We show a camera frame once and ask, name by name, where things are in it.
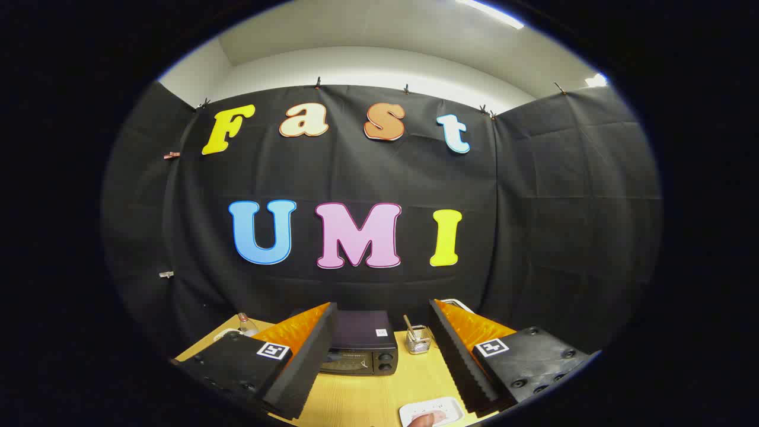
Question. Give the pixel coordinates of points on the black backdrop cloth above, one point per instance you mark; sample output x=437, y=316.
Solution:
x=533, y=225

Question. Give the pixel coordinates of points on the white divided snack dish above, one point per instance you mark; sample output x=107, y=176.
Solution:
x=224, y=334

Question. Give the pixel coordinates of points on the white pop-up toaster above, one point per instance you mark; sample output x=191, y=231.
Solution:
x=459, y=303

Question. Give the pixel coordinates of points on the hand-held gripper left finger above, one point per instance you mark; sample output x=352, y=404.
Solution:
x=308, y=362

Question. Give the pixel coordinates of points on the clear plastic water bottle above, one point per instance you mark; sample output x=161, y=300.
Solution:
x=246, y=326

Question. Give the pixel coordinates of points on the white rectangular plate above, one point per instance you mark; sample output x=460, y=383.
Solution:
x=447, y=407

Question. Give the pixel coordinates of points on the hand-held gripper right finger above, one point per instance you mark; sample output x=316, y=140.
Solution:
x=459, y=362

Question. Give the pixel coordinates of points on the black toaster oven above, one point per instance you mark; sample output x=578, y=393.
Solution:
x=362, y=332

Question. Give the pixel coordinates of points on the wooden stick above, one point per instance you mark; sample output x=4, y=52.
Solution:
x=408, y=323

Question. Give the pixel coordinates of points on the pink round food slice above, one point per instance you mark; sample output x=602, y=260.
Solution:
x=440, y=417

